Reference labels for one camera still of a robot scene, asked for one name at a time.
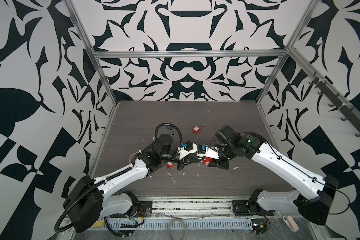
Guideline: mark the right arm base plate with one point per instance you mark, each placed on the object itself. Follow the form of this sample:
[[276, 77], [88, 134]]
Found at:
[[243, 208]]

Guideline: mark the blue padlock far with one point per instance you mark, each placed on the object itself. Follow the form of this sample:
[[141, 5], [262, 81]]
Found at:
[[171, 129]]

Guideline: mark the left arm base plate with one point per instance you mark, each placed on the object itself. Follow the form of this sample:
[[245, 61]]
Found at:
[[142, 209]]

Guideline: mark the pink white clip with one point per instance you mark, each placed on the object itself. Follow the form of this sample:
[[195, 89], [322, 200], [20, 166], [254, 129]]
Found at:
[[290, 222]]

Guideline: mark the white slotted cable duct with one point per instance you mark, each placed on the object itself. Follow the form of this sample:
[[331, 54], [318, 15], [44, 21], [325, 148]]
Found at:
[[189, 224]]

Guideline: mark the red padlock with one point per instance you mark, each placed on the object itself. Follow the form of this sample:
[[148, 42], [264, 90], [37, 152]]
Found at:
[[197, 129], [207, 161], [170, 165]]

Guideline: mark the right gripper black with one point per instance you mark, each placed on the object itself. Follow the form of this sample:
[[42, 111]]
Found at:
[[217, 163]]

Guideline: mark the tape roll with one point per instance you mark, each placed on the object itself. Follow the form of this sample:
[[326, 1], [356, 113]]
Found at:
[[133, 157]]

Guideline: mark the grey hook rail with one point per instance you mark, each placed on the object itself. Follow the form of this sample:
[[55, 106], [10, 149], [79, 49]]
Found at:
[[338, 101]]

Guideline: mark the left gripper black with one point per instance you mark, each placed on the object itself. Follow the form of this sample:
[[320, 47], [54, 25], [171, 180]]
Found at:
[[183, 162]]

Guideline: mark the yellow connector block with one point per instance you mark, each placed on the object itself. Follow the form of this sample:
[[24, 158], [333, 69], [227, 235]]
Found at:
[[98, 224]]

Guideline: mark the aluminium frame crossbar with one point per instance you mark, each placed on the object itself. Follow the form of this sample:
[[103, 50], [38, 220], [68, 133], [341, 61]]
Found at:
[[188, 54]]

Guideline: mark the small circuit board right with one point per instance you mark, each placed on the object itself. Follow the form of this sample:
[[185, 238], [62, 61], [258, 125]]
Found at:
[[260, 227]]

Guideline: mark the red padlock front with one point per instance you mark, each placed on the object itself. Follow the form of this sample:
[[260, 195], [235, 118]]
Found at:
[[170, 165]]

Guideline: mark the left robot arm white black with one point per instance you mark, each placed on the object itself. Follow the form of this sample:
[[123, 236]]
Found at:
[[90, 198]]

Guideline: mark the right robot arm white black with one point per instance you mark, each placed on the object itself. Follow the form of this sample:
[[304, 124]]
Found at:
[[313, 194]]

